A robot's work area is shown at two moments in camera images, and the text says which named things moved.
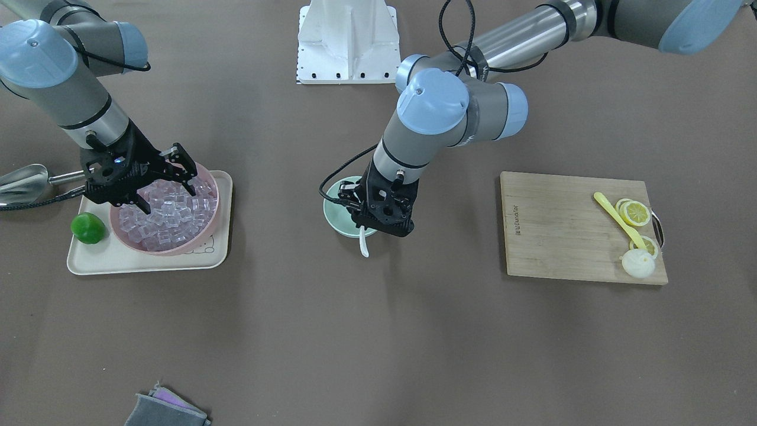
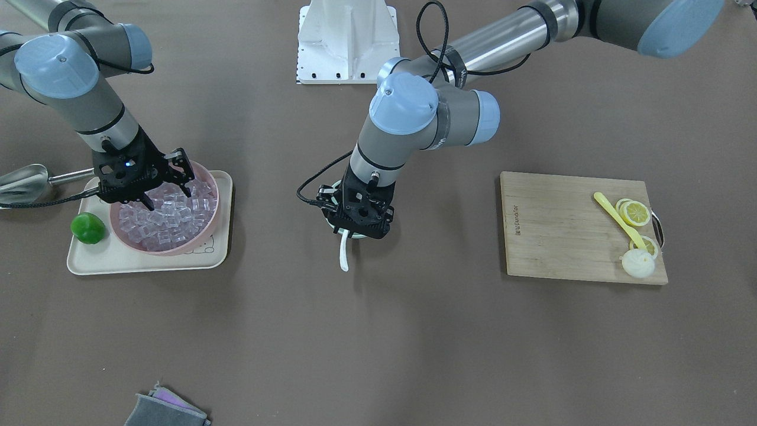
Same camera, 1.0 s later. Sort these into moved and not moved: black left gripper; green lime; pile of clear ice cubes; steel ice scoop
Moved: black left gripper
Not moved: green lime; steel ice scoop; pile of clear ice cubes
